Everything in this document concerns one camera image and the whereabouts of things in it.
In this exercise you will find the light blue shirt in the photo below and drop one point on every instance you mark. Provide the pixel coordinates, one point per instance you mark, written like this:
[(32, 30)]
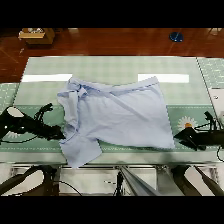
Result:
[(123, 116)]

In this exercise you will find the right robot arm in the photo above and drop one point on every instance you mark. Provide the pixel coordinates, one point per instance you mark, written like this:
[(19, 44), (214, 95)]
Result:
[(213, 137)]

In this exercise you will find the blue round object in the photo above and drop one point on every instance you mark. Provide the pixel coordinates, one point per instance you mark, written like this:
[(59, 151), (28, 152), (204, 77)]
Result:
[(176, 36)]

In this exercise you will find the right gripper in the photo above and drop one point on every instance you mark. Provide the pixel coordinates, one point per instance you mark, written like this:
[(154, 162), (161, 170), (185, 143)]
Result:
[(188, 136)]

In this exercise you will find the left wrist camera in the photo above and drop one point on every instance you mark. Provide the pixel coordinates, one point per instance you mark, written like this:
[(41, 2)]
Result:
[(45, 109)]

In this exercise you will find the brown cardboard box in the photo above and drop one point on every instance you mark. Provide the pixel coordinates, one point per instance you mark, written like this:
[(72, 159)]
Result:
[(36, 36)]

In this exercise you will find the silver frame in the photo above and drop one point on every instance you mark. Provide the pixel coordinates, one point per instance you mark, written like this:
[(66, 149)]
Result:
[(140, 186)]

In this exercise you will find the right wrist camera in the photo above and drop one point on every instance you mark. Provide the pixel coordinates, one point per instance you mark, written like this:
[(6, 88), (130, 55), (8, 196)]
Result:
[(210, 118)]

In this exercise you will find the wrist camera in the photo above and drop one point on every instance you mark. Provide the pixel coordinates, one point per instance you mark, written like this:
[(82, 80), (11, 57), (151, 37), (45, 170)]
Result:
[(210, 118), (45, 109)]

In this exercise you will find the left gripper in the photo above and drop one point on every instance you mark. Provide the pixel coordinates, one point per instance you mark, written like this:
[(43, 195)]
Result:
[(55, 132)]

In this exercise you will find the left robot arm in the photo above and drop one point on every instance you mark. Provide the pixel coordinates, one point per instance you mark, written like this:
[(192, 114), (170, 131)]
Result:
[(16, 124)]

